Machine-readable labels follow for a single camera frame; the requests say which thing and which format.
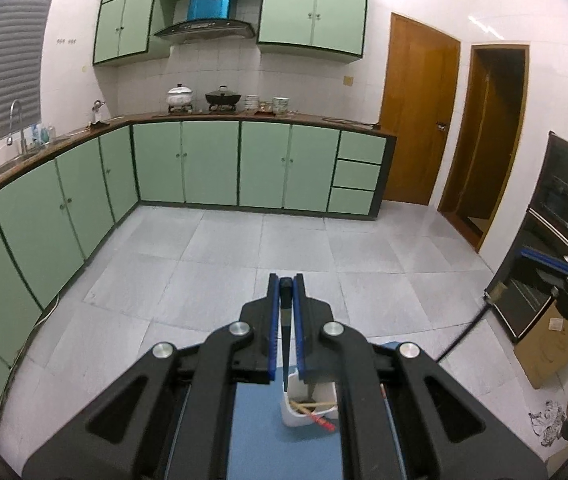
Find open wooden door frame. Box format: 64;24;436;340
436;44;531;253

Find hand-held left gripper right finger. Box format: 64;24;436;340
293;273;547;480

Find green base cabinets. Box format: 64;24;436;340
0;112;397;431

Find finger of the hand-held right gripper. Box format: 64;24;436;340
520;246;568;274
536;272;568;294

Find black wok with lid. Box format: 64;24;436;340
205;86;241;110

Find black glass-door oven cabinet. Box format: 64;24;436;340
484;131;568;345

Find cardboard box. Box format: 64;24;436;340
514;302;568;391

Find grey window blind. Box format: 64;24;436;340
0;0;64;161

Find green wall cabinets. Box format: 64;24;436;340
92;0;369;67

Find group of wooden chopsticks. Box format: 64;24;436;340
289;397;339;434

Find blue table cloth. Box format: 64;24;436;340
166;342;409;480

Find range hood with blue film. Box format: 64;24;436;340
154;0;256;42

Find steel kitchen sink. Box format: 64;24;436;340
0;150;72;181

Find white two-compartment utensil holder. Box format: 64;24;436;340
280;371;341;431

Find white pot with lid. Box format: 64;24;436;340
166;84;195;109

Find green cabinet drawer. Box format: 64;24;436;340
327;187;377;214
337;130;387;165
332;159;383;192

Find steel kitchen faucet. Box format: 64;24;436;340
6;100;30;154

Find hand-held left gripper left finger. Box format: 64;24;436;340
22;273;281;480

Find black white patterned rag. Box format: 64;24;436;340
529;401;568;447

